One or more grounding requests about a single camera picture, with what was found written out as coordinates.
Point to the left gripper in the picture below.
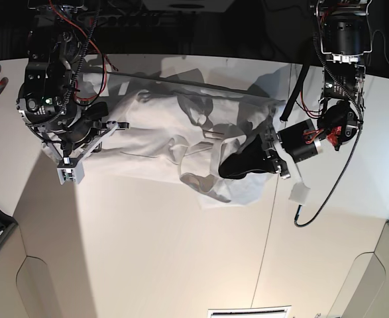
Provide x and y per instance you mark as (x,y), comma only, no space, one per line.
(276,153)

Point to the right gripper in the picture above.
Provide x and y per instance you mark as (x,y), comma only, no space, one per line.
(69,148)

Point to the white t-shirt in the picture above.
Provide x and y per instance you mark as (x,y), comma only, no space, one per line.
(181,134)

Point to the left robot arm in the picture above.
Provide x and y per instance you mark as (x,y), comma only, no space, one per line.
(341,40)

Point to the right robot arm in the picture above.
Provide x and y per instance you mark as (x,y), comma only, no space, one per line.
(49,96)

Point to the black power strip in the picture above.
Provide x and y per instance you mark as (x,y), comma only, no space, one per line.
(145,19)

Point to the white vent grille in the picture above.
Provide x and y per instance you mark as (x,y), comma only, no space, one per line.
(265,312)

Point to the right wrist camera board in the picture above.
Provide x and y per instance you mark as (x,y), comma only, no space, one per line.
(69,175)

